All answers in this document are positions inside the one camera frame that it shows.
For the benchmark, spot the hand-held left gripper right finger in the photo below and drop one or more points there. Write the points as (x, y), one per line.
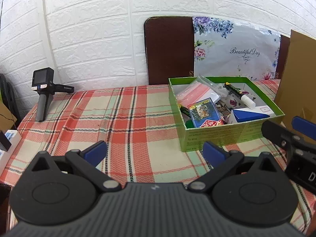
(214, 154)

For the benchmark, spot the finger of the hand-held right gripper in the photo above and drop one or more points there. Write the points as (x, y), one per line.
(276, 133)
(305, 127)

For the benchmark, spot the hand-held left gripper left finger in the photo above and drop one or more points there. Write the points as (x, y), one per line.
(95, 153)

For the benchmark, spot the green cardboard box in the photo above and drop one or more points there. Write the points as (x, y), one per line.
(222, 138)

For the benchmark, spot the white and blue carton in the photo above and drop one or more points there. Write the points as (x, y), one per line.
(246, 116)

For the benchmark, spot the small green box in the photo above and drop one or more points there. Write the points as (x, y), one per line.
(189, 124)

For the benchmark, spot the red and blue card box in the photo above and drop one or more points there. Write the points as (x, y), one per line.
(202, 111)

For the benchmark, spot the black marker with white cap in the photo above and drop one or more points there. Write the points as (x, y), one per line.
(237, 91)

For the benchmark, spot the clear zip bag red strip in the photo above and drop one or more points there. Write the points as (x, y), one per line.
(197, 91)

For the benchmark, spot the brown cardboard sheet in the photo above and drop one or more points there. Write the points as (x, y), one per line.
(296, 79)

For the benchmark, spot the floral pillow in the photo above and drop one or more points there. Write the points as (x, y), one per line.
(234, 61)

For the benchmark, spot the white power strip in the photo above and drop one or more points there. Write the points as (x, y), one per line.
(13, 137)

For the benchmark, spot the black power adapter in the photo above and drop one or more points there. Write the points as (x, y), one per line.
(5, 140)

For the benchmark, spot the brown cardboard box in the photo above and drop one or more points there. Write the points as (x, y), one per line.
(6, 116)

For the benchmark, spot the black round object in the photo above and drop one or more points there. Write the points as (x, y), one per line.
(9, 96)

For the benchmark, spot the dark brown chair back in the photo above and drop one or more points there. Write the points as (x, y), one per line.
(167, 51)

